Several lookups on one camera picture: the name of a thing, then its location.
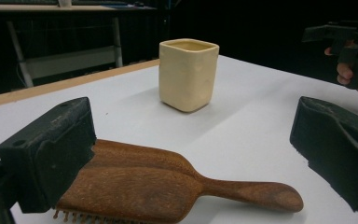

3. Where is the cream square ceramic cup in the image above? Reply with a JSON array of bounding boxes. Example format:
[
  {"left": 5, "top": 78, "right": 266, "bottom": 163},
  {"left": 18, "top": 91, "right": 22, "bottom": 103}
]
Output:
[{"left": 158, "top": 37, "right": 220, "bottom": 113}]

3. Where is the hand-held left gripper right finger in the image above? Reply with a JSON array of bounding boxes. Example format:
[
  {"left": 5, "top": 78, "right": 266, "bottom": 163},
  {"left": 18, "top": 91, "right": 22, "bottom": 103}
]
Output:
[{"left": 289, "top": 95, "right": 358, "bottom": 215}]

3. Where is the wooden hairbrush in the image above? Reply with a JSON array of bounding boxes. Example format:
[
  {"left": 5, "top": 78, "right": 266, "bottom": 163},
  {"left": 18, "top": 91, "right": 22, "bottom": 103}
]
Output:
[{"left": 52, "top": 138, "right": 305, "bottom": 224}]

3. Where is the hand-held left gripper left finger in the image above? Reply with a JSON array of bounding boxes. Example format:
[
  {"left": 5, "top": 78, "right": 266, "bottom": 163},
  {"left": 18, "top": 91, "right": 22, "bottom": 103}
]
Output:
[{"left": 0, "top": 96, "right": 98, "bottom": 215}]

